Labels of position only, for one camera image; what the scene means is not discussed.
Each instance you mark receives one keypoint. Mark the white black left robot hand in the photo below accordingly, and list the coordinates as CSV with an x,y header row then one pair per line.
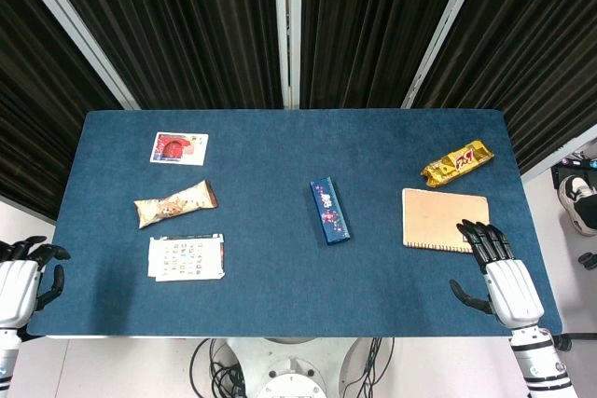
x,y
18,281

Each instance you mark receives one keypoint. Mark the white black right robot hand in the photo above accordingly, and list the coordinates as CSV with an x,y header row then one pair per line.
x,y
510,286

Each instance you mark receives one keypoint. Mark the blue glasses case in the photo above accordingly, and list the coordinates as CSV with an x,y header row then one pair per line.
x,y
330,211

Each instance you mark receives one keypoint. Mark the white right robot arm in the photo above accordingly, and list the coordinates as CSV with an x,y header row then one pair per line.
x,y
541,365

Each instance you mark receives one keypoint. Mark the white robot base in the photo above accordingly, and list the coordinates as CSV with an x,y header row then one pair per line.
x,y
294,370

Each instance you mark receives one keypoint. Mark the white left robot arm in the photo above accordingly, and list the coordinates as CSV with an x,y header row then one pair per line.
x,y
7,356

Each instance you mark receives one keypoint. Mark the black caster wheel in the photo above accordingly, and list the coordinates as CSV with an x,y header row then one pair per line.
x,y
588,261

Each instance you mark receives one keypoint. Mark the brown spiral notebook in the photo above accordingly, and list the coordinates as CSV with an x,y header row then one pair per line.
x,y
438,218

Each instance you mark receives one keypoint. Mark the black and white shoe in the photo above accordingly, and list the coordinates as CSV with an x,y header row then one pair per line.
x,y
578,204

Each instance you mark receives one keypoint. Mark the yellow snack bag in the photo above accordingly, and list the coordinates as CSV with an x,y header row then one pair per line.
x,y
457,162

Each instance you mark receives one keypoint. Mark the flattened white picture carton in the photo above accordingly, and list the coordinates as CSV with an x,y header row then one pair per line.
x,y
186,258

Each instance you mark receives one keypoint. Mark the beige snack bar wrapper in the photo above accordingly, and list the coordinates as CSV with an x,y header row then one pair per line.
x,y
175,204

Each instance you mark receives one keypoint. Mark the dark pleated curtain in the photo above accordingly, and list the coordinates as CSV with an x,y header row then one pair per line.
x,y
373,25
186,25
32,90
536,44

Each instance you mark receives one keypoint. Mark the red and white card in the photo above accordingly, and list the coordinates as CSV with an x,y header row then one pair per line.
x,y
179,148

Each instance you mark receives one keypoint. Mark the blue fabric table mat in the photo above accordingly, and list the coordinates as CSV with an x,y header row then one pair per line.
x,y
280,295

